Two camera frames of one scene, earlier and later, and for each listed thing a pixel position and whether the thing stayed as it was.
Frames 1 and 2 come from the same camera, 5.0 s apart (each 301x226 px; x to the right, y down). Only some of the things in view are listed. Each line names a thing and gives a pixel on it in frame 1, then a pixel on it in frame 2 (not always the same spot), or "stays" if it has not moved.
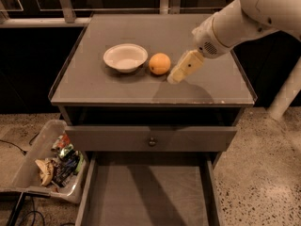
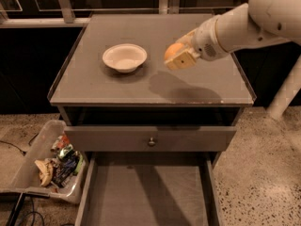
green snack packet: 66,150 stays
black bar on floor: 13,217 stays
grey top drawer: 148,138 stays
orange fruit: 159,63 → 171,49
